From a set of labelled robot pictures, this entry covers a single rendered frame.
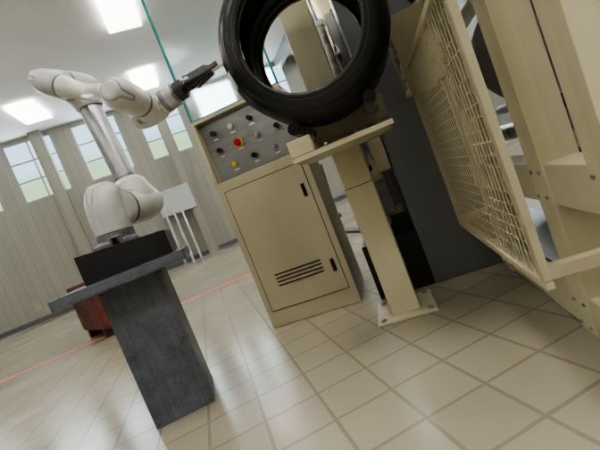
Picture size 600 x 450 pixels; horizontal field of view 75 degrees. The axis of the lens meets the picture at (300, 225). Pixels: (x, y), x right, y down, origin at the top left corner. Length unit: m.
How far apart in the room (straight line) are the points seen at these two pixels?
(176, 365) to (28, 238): 11.18
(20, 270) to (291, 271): 11.11
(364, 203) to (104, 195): 1.10
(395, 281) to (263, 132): 1.08
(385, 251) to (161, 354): 1.04
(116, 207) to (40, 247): 10.92
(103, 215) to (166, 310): 0.47
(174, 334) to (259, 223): 0.80
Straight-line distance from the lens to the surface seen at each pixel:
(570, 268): 1.00
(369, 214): 1.76
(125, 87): 1.54
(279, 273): 2.25
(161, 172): 12.14
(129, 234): 1.80
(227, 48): 1.48
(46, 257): 12.65
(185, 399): 1.84
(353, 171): 1.75
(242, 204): 2.24
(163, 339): 1.76
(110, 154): 2.03
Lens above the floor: 0.68
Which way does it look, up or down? 4 degrees down
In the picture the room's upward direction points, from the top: 22 degrees counter-clockwise
